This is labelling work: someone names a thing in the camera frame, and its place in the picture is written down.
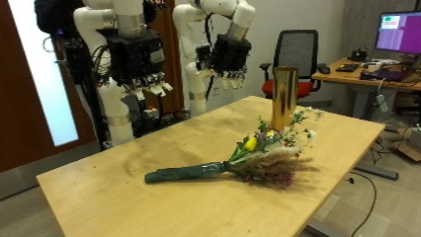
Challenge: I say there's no flower bouquet with green wrap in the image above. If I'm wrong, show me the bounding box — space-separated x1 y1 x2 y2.
144 107 326 191

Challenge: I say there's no tall gold cylinder vase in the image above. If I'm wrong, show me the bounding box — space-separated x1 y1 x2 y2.
269 66 300 131

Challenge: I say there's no black mesh chair red seat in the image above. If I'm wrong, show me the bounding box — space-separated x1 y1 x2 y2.
260 29 328 100

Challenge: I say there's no red emergency stop button box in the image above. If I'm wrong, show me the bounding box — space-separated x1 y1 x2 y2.
144 105 160 120

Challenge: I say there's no person in dark clothes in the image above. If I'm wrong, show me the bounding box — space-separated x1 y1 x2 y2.
33 0 91 36

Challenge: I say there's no wooden office desk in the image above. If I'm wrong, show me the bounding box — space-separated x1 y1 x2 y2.
312 57 421 120

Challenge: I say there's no black keyboard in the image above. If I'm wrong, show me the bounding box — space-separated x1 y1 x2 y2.
334 63 361 73

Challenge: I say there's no brown door with glass panel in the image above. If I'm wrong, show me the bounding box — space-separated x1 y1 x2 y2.
0 0 103 173

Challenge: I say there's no white power strip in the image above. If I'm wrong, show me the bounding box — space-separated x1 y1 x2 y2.
374 93 390 114

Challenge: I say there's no computer monitor purple screen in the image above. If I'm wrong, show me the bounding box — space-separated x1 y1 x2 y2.
373 10 421 55

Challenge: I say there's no grey table foot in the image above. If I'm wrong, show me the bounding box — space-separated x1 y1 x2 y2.
353 162 400 182

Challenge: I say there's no cardboard box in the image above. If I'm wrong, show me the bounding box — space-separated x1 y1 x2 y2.
390 126 421 162

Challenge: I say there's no black floor cable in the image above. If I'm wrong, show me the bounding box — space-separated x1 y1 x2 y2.
345 171 378 237

